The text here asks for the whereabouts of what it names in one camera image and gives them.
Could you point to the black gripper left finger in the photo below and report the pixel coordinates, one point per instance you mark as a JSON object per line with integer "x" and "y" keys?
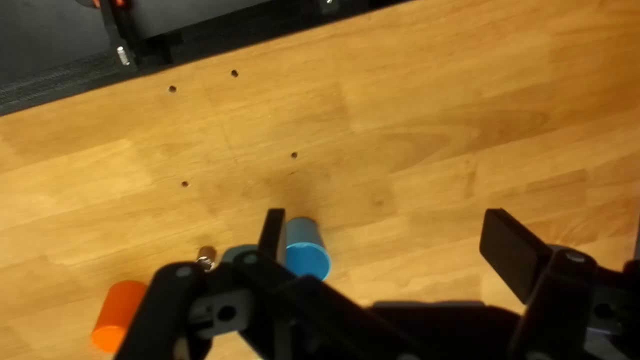
{"x": 300, "y": 313}

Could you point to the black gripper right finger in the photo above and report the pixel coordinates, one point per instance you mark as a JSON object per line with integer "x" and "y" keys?
{"x": 513, "y": 251}

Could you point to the blue plastic cup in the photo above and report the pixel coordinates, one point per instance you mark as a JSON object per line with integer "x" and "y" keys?
{"x": 308, "y": 253}

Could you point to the small silver metal object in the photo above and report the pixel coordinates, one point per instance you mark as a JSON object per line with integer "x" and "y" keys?
{"x": 207, "y": 257}

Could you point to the orange plastic cup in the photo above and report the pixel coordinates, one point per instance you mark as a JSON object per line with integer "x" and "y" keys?
{"x": 120, "y": 313}

